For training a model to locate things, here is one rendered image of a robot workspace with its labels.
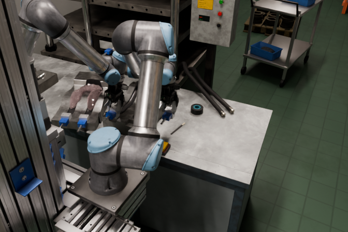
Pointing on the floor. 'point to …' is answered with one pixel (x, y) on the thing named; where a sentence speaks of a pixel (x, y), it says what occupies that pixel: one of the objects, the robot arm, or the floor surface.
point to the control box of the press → (214, 18)
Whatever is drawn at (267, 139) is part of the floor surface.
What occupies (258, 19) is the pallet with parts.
